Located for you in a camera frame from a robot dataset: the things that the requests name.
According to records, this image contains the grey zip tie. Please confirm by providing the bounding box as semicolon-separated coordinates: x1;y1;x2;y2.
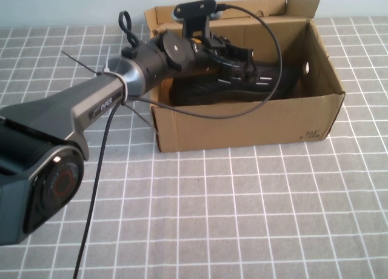
122;101;162;140

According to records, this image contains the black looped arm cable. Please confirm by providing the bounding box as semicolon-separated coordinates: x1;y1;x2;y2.
117;11;141;49

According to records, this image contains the brown cardboard shoe box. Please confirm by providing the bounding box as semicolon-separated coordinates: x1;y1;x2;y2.
143;0;346;154

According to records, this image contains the black left wrist camera cable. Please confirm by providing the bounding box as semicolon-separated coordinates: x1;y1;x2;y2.
73;3;284;279

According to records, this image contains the black mesh sneaker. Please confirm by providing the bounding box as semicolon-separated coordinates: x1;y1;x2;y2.
168;59;304;107

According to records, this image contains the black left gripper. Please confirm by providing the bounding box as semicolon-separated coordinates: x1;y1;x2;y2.
193;33;258;79

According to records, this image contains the black zip tie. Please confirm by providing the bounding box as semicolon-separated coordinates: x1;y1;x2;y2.
61;50;104;77

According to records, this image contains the black left wrist camera bracket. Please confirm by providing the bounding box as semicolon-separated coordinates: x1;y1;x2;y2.
181;13;212;40

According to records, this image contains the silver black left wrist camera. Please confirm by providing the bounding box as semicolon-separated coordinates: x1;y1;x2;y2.
173;0;227;21

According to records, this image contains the white zip tie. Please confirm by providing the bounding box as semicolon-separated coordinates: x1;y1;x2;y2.
102;47;130;106

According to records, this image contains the grey checked tablecloth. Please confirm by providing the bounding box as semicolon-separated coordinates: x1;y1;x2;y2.
0;15;388;279

